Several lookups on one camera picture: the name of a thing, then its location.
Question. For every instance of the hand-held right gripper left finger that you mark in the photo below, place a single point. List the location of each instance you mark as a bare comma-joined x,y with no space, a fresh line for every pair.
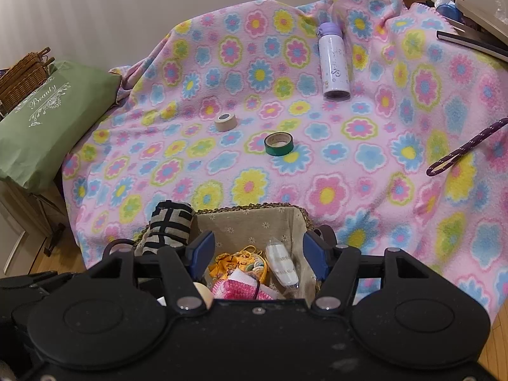
202,254

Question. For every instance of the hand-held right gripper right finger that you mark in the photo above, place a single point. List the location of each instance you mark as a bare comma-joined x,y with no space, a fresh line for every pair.
315,254

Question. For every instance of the orange cloth pouch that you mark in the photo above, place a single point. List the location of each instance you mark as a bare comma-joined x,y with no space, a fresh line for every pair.
234,260

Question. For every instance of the white plastic packet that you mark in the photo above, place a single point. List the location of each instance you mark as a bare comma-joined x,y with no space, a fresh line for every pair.
281,264

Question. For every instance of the cream ball green toy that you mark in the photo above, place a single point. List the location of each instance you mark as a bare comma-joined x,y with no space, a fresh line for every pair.
203,293

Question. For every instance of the black white patterned cloth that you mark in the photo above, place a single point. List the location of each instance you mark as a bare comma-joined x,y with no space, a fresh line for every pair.
168,226

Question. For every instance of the lined woven basket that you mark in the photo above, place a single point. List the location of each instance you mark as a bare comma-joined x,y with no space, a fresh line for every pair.
254,222

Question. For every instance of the dark folding stand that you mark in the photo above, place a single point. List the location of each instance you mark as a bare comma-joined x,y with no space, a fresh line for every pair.
43,218

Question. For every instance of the pink floral fleece blanket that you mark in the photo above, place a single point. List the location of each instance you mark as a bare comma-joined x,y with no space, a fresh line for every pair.
357,166

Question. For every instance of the green tape roll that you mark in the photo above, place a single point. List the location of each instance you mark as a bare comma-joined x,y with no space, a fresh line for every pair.
279,149

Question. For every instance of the beige tape roll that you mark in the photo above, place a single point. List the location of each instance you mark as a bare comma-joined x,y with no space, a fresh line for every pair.
225,126

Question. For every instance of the green embroidered pillow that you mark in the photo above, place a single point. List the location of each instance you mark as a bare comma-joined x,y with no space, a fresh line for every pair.
47,127

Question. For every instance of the purple white bottle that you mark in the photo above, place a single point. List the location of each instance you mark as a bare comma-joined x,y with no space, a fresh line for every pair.
334,63

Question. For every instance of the brown wicker basket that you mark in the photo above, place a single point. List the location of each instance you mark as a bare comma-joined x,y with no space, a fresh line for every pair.
24,79

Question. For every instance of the dark flat book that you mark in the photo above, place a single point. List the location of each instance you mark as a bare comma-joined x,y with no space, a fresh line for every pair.
472,41

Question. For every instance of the blue container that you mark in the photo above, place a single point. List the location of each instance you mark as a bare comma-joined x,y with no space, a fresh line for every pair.
448,11

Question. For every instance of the grey flat book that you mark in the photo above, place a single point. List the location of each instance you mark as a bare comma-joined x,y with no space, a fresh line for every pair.
482,14

